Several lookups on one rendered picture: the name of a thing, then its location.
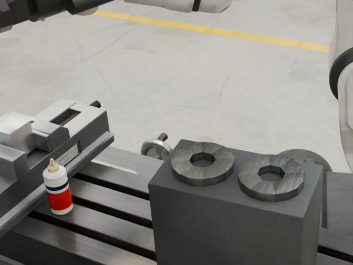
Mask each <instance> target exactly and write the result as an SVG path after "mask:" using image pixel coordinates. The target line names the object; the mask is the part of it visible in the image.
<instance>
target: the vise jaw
mask: <svg viewBox="0 0 353 265"><path fill-rule="evenodd" d="M9 114H11V115H14V116H17V117H20V118H24V119H27V120H30V123H31V126H32V131H33V135H34V140H35V144H36V148H39V149H42V150H45V151H48V152H50V151H54V150H56V149H57V148H58V147H59V146H61V145H62V144H63V143H64V142H66V141H67V140H68V139H69V138H70V134H69V129H68V128H67V127H64V126H60V125H57V124H53V123H50V122H47V121H44V120H41V119H38V118H34V117H31V116H27V115H24V114H21V113H17V112H15V111H12V112H11V113H9Z"/></svg>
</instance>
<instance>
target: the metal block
mask: <svg viewBox="0 0 353 265"><path fill-rule="evenodd" d="M0 143H1V144H4V145H7V146H10V147H13V148H16V149H19V150H22V151H25V152H26V154H28V153H30V152H31V151H32V150H34V149H35V148H36V144H35V140H34V135H33V131H32V126H31V123H30V120H27V119H24V118H20V117H17V116H14V115H11V114H7V113H6V114H4V115H3V116H2V117H0Z"/></svg>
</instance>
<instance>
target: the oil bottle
mask: <svg viewBox="0 0 353 265"><path fill-rule="evenodd" d="M43 177H44V182H45V186H46V191H47V196H48V200H49V204H50V208H51V211H52V213H54V214H56V215H64V214H66V213H68V212H70V211H71V210H72V208H73V203H72V197H71V192H70V188H69V183H68V177H67V173H66V168H65V167H63V166H60V165H59V164H57V163H55V161H54V160H53V159H52V158H51V159H50V165H48V166H47V168H46V169H45V170H44V172H43Z"/></svg>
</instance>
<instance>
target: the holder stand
mask: <svg viewBox="0 0 353 265"><path fill-rule="evenodd" d="M323 176H324V166H322V165H318V164H312V163H308V162H303V161H298V160H293V159H291V158H288V157H285V156H282V155H271V154H266V155H265V154H259V153H255V152H250V151H245V150H239V149H234V148H228V147H225V146H222V145H219V144H216V143H214V142H197V141H191V140H186V139H181V140H180V141H179V142H178V144H177V145H176V146H175V148H174V149H173V150H172V152H171V153H170V154H169V156H168V157H167V159H166V160H165V161H164V163H163V164H162V165H161V167H160V168H159V169H158V171H157V172H156V173H155V174H154V176H153V177H152V179H151V180H150V181H149V183H148V190H149V199H150V208H151V217H152V226H153V235H154V244H155V253H156V258H157V265H315V264H316V261H317V248H318V235H319V223H320V210H321V197H322V189H323Z"/></svg>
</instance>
